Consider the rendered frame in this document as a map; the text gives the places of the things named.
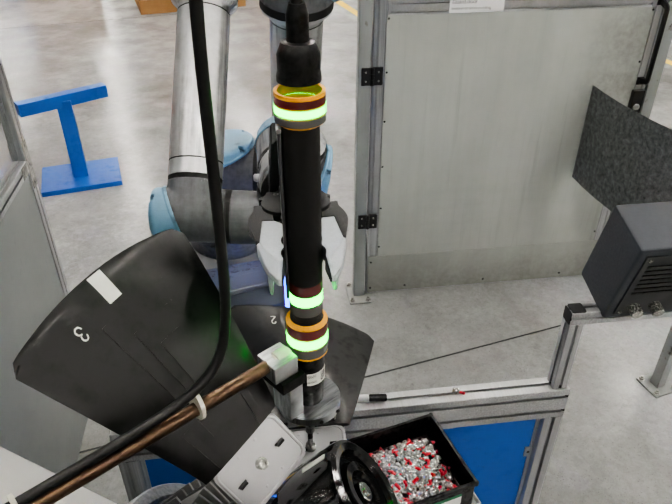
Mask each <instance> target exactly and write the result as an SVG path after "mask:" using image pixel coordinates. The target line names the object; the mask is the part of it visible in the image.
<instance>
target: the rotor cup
mask: <svg viewBox="0 0 672 504"><path fill-rule="evenodd" d="M323 454H325V456H324V459H323V460H321V461H320V462H318V463H317V464H315V465H314V466H312V467H311V468H309V469H308V470H306V471H305V472H303V473H302V469H303V468H304V467H305V466H307V465H308V464H310V463H311V462H313V461H314V460H316V459H317V458H319V457H320V456H322V455H323ZM360 482H364V483H365V484H367V486H368V487H369V488H370V490H371V493H372V500H371V501H367V500H365V499H364V497H363V496H362V495H361V493H360V490H359V483H360ZM266 504H398V502H397V499H396V496H395V494H394V491H393V489H392V487H391V485H390V483H389V481H388V479H387V478H386V476H385V474H384V473H383V471H382V470H381V468H380V467H379V465H378V464H377V463H376V462H375V460H374V459H373V458H372V457H371V456H370V455H369V454H368V453H367V452H366V451H365V450H363V449H362V448H361V447H359V446H358V445H356V444H355V443H353V442H351V441H348V440H339V441H336V442H333V443H332V444H330V445H329V446H327V447H326V448H324V449H323V450H321V451H320V452H318V453H317V454H315V455H314V456H312V457H311V458H309V459H308V460H306V461H305V462H303V463H302V464H300V465H299V466H297V467H296V468H294V469H293V471H292V472H291V473H290V474H289V476H288V477H287V478H286V479H285V481H284V482H283V483H282V484H281V485H280V487H279V488H278V489H277V490H276V492H275V493H274V494H273V495H272V496H271V498H270V499H269V500H268V501H267V503H266Z"/></svg>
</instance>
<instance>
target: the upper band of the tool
mask: <svg viewBox="0 0 672 504"><path fill-rule="evenodd" d="M318 86H319V87H318ZM279 87H280V88H279ZM290 92H293V93H294V94H292V93H290ZM309 92H312V93H309ZM285 93H287V94H285ZM308 93H309V94H308ZM315 93H316V94H315ZM282 94H283V95H282ZM314 94H315V95H314ZM325 94H326V88H325V86H324V85H322V84H320V83H318V84H316V85H313V86H309V87H287V86H283V85H280V84H278V85H276V86H275V87H274V88H273V95H274V96H275V97H276V98H277V99H280V100H283V101H287V102H310V101H315V100H318V99H320V98H322V97H324V96H325ZM325 104H326V102H325ZM325 104H324V105H325ZM274 105H275V104H274ZM324 105H322V106H320V107H318V108H315V109H310V110H287V109H283V108H280V107H278V106H276V105H275V106H276V107H277V108H279V109H281V110H284V111H290V112H307V111H313V110H317V109H319V108H321V107H323V106H324ZM325 113H326V112H325ZM325 113H324V114H323V115H321V116H319V117H316V118H313V119H307V120H291V119H285V118H282V117H279V116H278V115H276V114H275V113H274V114H275V115H276V116H277V117H278V118H281V119H283V120H287V121H297V122H300V121H310V120H315V119H318V118H320V117H322V116H324V115H325ZM317 127H318V126H317ZM317 127H314V128H317ZM283 128H285V127H283ZM314 128H309V129H289V128H285V129H288V130H293V131H306V130H311V129H314Z"/></svg>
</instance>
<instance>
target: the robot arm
mask: <svg viewBox="0 0 672 504"><path fill-rule="evenodd" d="M289 1H290V0H259V7H260V10H261V11H262V13H263V14H264V15H265V16H267V17H268V18H269V27H270V67H271V108H272V117H270V118H268V119H267V120H266V121H264V122H263V123H262V125H261V126H260V128H259V130H258V132H257V137H256V140H255V139H254V138H253V136H252V134H251V133H249V132H248V131H244V130H240V129H226V130H225V121H226V99H227V78H228V56H229V35H230V16H231V15H232V14H233V13H235V12H236V10H237V8H238V0H203V5H204V18H205V31H206V43H207V54H208V65H209V76H210V86H211V96H212V106H213V116H214V125H215V134H216V144H217V153H218V163H219V173H220V182H221V192H222V202H223V212H224V222H225V232H226V243H227V254H228V260H233V259H239V258H243V257H246V256H249V255H251V254H253V253H255V252H256V251H257V255H258V258H259V260H260V262H261V264H262V267H263V269H264V270H265V272H266V274H267V276H268V283H269V291H270V294H271V295H273V293H274V282H275V283H276V284H277V285H278V286H283V285H284V277H285V264H284V246H283V231H282V215H281V198H280V182H279V165H278V149H277V133H276V128H275V124H276V123H275V121H274V106H273V88H274V87H275V86H276V85H278V84H279V83H277V81H276V72H277V63H276V52H277V49H278V47H279V44H280V42H281V40H282V39H285V38H286V22H285V12H286V8H287V5H288V2H289ZM303 1H304V2H305V3H306V6H307V9H308V13H309V38H312V39H314V40H315V42H316V44H317V46H318V48H319V50H320V66H321V60H322V37H323V20H324V19H326V18H327V17H328V16H330V14H331V13H332V11H333V7H334V2H338V1H340V0H303ZM171 2H172V3H173V5H174V6H175V7H176V8H177V22H176V40H175V57H174V75H173V93H172V111H171V128H170V146H169V164H168V183H167V186H163V187H157V188H155V189H153V191H152V192H151V195H150V202H149V205H148V221H149V227H150V230H151V233H152V234H153V235H155V234H157V233H160V232H162V231H165V230H168V229H174V230H177V231H180V232H182V233H184V234H185V236H186V237H187V239H188V240H189V242H192V245H193V247H194V249H195V250H196V251H197V252H198V253H200V254H202V255H204V256H206V257H209V258H213V259H216V250H215V240H214V231H213V222H212V213H211V204H210V195H209V186H208V177H207V169H206V160H205V151H204V143H203V135H202V126H201V118H200V109H199V100H198V91H197V82H196V73H195V63H194V54H193V44H192V33H191V22H190V12H189V0H171ZM320 154H321V225H322V262H323V260H324V261H325V271H326V273H327V275H328V277H329V280H330V282H331V283H332V286H333V289H334V290H337V288H338V284H339V275H340V274H341V272H342V270H343V266H344V260H345V253H346V236H347V232H348V216H347V213H346V212H345V211H344V209H343V208H341V207H340V206H339V204H338V201H330V194H328V193H327V192H328V188H329V183H330V178H331V170H332V161H333V149H332V146H331V145H328V144H326V141H325V138H324V136H323V135H322V133H321V132H320Z"/></svg>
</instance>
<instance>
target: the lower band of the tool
mask: <svg viewBox="0 0 672 504"><path fill-rule="evenodd" d="M323 314H324V316H323V319H322V320H321V321H320V322H319V323H318V324H316V325H313V326H299V325H296V324H295V323H293V322H292V321H291V319H290V311H289V312H288V313H287V315H286V323H287V325H288V326H289V327H290V328H292V329H293V330H295V331H299V332H313V331H317V330H319V329H321V328H322V327H324V326H325V324H326V323H327V320H328V316H327V313H326V312H325V310H323ZM326 353H327V351H326ZM326 353H325V354H326ZM325 354H324V355H325ZM324 355H323V356H324ZM323 356H321V357H319V358H317V359H313V360H300V359H298V360H299V361H303V362H311V361H315V360H318V359H320V358H322V357H323Z"/></svg>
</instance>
